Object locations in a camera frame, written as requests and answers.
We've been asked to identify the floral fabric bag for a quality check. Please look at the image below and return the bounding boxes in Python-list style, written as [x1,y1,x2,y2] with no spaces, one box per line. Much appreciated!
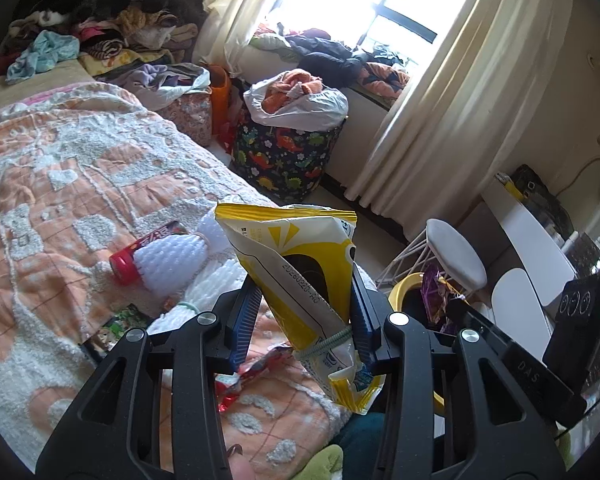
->
[158,92,212,148]

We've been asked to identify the red snack tube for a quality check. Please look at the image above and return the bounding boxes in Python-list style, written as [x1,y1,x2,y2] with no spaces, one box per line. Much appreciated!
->
[108,220,188,287]

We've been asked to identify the yellow rimmed black trash bin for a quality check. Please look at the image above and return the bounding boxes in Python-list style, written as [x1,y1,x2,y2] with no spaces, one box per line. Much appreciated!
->
[386,271,449,416]

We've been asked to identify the white vanity desk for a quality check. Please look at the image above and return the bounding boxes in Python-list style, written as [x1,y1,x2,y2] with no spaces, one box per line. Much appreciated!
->
[481,179,576,312]

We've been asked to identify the white wire frame stool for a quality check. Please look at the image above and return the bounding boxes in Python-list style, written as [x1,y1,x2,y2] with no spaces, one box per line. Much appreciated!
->
[375,219,488,297]

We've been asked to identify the cream curtain left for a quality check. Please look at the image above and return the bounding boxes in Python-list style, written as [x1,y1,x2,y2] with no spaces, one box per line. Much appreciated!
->
[194,0,276,76]

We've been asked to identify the orange white patterned bedspread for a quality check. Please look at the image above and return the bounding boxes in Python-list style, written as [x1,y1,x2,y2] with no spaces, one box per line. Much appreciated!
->
[0,81,351,476]

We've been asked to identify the cream curtain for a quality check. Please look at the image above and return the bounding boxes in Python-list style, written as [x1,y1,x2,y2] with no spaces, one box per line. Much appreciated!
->
[194,0,276,76]
[346,0,573,238]

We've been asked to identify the green sleeve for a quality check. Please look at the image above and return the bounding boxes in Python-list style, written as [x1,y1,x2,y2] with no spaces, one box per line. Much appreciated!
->
[294,444,343,480]

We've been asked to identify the cream curtain right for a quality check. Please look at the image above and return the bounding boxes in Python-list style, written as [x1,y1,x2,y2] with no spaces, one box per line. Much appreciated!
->
[346,0,573,238]

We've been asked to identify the window frame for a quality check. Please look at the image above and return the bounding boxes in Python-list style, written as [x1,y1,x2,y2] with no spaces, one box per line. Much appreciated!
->
[354,0,487,47]

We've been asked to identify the orange plastic bag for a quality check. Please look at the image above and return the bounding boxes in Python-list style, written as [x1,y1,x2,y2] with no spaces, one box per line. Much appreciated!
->
[208,64,232,136]

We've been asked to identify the white chair back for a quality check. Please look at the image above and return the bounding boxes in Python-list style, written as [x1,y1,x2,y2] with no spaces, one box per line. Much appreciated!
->
[491,268,552,361]

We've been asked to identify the light blue garment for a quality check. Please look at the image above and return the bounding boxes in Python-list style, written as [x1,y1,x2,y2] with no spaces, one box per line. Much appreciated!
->
[5,30,80,84]

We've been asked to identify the white plastic bag with clothes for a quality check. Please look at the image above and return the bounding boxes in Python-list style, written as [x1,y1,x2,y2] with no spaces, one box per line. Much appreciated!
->
[242,68,349,132]

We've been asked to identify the white foam fruit net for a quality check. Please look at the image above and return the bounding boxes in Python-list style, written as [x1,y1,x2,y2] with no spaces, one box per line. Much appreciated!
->
[133,235,209,298]

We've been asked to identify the clothes on window sill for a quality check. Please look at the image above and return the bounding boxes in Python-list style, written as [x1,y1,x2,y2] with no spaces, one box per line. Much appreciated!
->
[249,25,410,101]

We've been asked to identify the pile of clothes on bed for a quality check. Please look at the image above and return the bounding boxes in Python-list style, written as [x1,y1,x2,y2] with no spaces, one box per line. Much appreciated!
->
[0,0,207,75]

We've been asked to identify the yellow white snack bag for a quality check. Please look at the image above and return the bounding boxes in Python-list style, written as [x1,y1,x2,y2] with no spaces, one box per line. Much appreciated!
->
[214,203,385,415]

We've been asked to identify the green black snack packet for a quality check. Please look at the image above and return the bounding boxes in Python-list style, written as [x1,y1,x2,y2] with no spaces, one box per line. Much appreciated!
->
[82,304,152,362]

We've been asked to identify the red foil wrapper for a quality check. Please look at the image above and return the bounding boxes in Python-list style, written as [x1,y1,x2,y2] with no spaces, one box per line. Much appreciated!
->
[214,344,294,413]

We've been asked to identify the purple snack wrapper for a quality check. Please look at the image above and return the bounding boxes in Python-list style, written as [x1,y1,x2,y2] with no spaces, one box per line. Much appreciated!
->
[419,262,460,335]

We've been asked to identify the dinosaur print laundry basket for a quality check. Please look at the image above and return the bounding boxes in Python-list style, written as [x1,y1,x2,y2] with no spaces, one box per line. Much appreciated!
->
[230,118,344,204]

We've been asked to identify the dark bag on desk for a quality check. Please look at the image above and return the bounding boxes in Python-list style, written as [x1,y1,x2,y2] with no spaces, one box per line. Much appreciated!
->
[510,164,574,240]

